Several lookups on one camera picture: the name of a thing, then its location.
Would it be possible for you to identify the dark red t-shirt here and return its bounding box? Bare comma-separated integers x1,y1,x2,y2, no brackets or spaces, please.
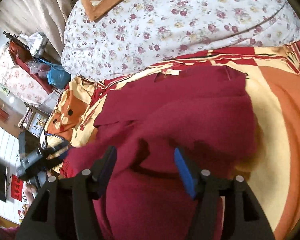
66,64,256,239

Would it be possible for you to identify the blue plastic bag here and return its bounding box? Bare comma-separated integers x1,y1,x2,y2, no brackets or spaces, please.
38,59,71,90

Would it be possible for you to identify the dark red wooden chair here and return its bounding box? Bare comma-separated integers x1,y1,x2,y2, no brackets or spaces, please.
2,31,55,95

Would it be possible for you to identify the clear plastic bag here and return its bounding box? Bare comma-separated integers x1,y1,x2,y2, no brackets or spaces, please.
20,32,48,58

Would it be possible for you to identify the red orange cream blanket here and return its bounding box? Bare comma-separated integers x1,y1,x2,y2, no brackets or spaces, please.
45,40,300,239

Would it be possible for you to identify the beige curtain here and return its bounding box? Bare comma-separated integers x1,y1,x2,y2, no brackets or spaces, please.
0,0,72,61

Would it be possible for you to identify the white floral quilt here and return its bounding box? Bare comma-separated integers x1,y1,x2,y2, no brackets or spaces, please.
61,0,300,81

